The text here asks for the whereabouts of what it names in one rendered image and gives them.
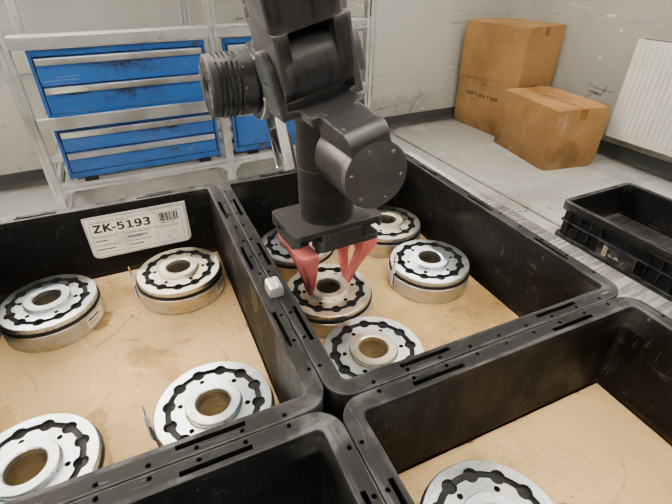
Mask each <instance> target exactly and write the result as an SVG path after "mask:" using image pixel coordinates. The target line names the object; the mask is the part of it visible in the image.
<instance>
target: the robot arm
mask: <svg viewBox="0 0 672 504"><path fill-rule="evenodd" d="M245 3H246V6H247V10H248V13H249V18H247V21H248V25H249V29H250V32H251V36H252V39H253V43H254V46H255V50H256V53H254V58H253V59H254V62H255V66H256V70H257V73H258V76H259V79H260V82H261V85H262V88H263V91H264V94H265V97H266V100H267V103H268V106H269V110H270V113H272V114H273V115H274V116H275V117H277V118H278V119H279V120H280V121H282V122H283V123H286V122H288V121H291V120H294V127H295V144H296V161H297V178H298V195H299V204H296V205H292V206H288V207H284V208H279V209H275V210H273V211H272V219H273V224H274V225H275V226H276V227H277V233H278V237H279V238H280V240H281V242H282V243H283V245H284V246H285V248H286V250H287V251H288V253H289V255H290V256H291V258H292V259H293V261H294V263H295V264H296V266H297V269H298V271H299V274H300V276H301V279H302V282H303V284H304V287H305V289H306V291H307V292H308V293H309V295H310V296H312V295H313V294H314V290H315V285H316V279H317V273H318V266H319V260H320V258H319V255H318V254H317V253H316V252H315V250H314V249H313V248H312V247H311V246H310V245H309V242H312V246H313V247H314V248H315V249H316V250H317V251H318V252H319V253H326V252H330V251H333V250H337V249H338V255H339V263H340V269H341V274H342V277H344V278H345V280H346V281H347V282H348V283H350V281H351V280H352V278H353V276H354V274H355V273H356V271H357V269H358V267H359V266H360V264H361V263H362V262H363V260H364V259H365V258H366V256H367V255H368V254H369V253H370V251H371V250H372V249H373V247H374V246H375V245H376V243H377V239H378V231H377V230H376V229H375V228H374V227H373V226H372V225H371V224H375V223H376V224H377V225H378V226H380V225H381V219H382V213H381V212H380V211H379V210H378V209H376V207H379V206H381V205H383V204H385V203H387V202H388V201H390V200H391V199H392V198H393V197H394V196H395V195H396V194H397V193H398V191H399V190H400V188H401V186H402V185H403V183H404V180H405V177H406V173H407V160H406V156H405V154H404V152H403V150H402V149H401V148H400V147H399V146H398V145H397V144H395V143H394V142H392V141H391V135H390V130H389V127H388V124H387V122H386V121H385V119H384V118H383V117H381V116H380V115H378V114H377V113H375V112H374V111H372V110H371V109H369V108H368V107H366V106H365V100H364V97H363V96H361V95H359V94H357V92H360V91H362V90H364V89H363V83H362V78H361V72H360V70H363V69H365V63H364V57H363V51H362V45H361V40H360V36H359V34H358V31H357V29H356V27H355V26H354V25H353V24H352V21H351V12H350V10H348V9H347V8H345V7H343V6H342V4H341V0H245ZM353 244H354V245H355V250H354V253H353V255H352V258H351V260H350V263H349V265H348V249H349V246H350V245H353Z"/></svg>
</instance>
